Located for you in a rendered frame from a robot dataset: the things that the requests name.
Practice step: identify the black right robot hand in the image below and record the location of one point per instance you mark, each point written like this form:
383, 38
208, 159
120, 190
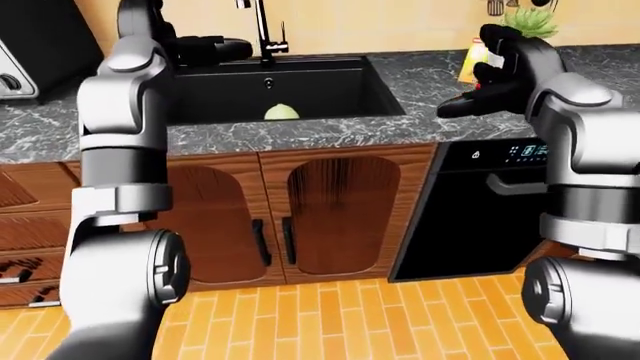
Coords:
520, 75

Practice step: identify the hanging kitchen utensil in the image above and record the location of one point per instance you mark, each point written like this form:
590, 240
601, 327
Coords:
495, 6
512, 3
539, 2

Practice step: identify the yellow bottle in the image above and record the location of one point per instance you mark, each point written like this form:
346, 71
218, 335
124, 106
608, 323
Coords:
472, 62

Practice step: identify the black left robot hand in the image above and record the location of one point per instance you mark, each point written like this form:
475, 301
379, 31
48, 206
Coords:
210, 48

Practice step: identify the wooden cabinet door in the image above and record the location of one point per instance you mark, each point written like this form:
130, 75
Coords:
345, 213
220, 225

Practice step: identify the pale green round vegetable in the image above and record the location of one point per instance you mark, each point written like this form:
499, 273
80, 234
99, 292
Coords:
282, 112

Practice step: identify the dark metal sink faucet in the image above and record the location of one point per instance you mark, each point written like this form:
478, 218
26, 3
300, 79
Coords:
263, 33

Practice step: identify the black dishwasher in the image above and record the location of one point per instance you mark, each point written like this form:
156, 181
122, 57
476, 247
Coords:
460, 217

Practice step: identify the black sink basin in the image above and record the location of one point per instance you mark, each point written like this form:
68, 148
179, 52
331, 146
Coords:
330, 86

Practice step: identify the black and silver toaster oven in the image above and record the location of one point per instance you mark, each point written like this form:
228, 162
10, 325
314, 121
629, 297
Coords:
50, 48

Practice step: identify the wooden drawer stack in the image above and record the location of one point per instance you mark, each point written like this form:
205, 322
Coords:
30, 225

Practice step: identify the green potted plant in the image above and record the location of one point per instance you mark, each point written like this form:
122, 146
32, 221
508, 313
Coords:
532, 22

